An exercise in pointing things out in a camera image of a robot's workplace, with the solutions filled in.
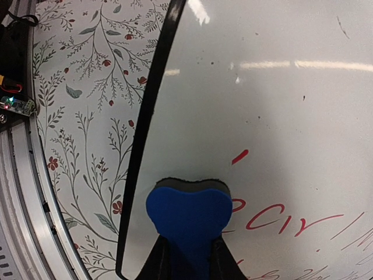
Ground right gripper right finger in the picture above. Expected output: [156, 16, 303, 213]
[211, 236, 247, 280]

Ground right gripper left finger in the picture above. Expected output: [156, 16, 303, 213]
[136, 235, 171, 280]

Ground blue whiteboard eraser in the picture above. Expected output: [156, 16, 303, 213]
[146, 177, 233, 279]

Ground white whiteboard black frame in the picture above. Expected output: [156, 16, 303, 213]
[117, 1, 372, 279]

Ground floral patterned table mat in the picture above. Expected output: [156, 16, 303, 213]
[33, 1, 168, 279]

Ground front aluminium rail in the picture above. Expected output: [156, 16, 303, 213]
[0, 0, 91, 280]

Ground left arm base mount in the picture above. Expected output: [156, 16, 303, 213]
[1, 1, 38, 132]

